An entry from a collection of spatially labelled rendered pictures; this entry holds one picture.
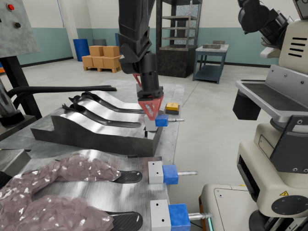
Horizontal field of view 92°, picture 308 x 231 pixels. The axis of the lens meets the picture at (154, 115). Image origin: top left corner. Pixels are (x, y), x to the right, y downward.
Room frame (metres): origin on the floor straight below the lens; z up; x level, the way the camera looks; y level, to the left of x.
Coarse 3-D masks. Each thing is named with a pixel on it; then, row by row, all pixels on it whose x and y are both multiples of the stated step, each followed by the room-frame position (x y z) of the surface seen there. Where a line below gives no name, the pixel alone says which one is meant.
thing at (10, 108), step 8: (0, 80) 0.67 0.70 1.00; (0, 88) 0.65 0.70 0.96; (0, 96) 0.64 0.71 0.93; (8, 96) 0.67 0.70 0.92; (0, 104) 0.63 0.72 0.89; (8, 104) 0.65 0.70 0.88; (0, 112) 0.63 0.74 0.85; (8, 112) 0.64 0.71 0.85; (16, 112) 0.67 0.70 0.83; (0, 120) 0.61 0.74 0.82; (8, 120) 0.62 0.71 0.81; (16, 120) 0.64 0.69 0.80
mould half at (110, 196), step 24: (0, 168) 0.25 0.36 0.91; (24, 168) 0.28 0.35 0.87; (120, 168) 0.29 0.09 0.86; (144, 168) 0.29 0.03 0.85; (48, 192) 0.20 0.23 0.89; (72, 192) 0.19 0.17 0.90; (96, 192) 0.21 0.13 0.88; (120, 192) 0.22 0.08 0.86; (144, 192) 0.22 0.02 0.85; (144, 216) 0.17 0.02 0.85
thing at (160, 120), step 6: (150, 114) 0.45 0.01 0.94; (156, 114) 0.46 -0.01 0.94; (144, 120) 0.43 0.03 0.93; (156, 120) 0.43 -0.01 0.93; (162, 120) 0.42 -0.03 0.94; (168, 120) 0.43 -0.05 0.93; (174, 120) 0.43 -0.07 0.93; (180, 120) 0.42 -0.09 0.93; (150, 126) 0.42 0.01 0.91; (156, 126) 0.43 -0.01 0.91
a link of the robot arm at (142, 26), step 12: (120, 0) 0.38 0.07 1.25; (132, 0) 0.37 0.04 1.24; (144, 0) 0.38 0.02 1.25; (120, 12) 0.40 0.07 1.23; (132, 12) 0.38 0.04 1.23; (144, 12) 0.40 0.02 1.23; (120, 24) 0.41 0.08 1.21; (132, 24) 0.39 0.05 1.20; (144, 24) 0.41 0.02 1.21; (120, 36) 0.42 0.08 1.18; (132, 36) 0.40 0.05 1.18; (144, 36) 0.45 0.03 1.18; (132, 48) 0.42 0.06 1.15
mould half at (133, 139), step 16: (112, 96) 0.69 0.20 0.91; (64, 112) 0.48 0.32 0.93; (96, 112) 0.53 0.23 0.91; (112, 112) 0.57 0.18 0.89; (32, 128) 0.49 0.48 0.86; (48, 128) 0.48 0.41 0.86; (64, 128) 0.45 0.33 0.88; (80, 128) 0.44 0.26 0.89; (96, 128) 0.45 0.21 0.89; (112, 128) 0.45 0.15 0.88; (128, 128) 0.44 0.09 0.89; (160, 128) 0.51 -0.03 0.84; (64, 144) 0.46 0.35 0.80; (80, 144) 0.44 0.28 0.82; (96, 144) 0.43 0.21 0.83; (112, 144) 0.41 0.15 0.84; (128, 144) 0.40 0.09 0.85; (144, 144) 0.38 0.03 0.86
